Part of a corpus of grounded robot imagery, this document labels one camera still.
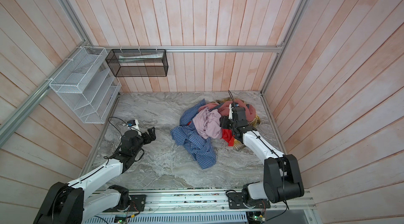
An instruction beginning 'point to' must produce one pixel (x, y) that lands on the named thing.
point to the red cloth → (227, 135)
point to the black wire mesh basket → (138, 62)
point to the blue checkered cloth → (202, 149)
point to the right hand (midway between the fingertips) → (224, 118)
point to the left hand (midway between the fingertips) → (148, 132)
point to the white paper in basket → (128, 58)
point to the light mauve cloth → (208, 122)
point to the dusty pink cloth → (224, 111)
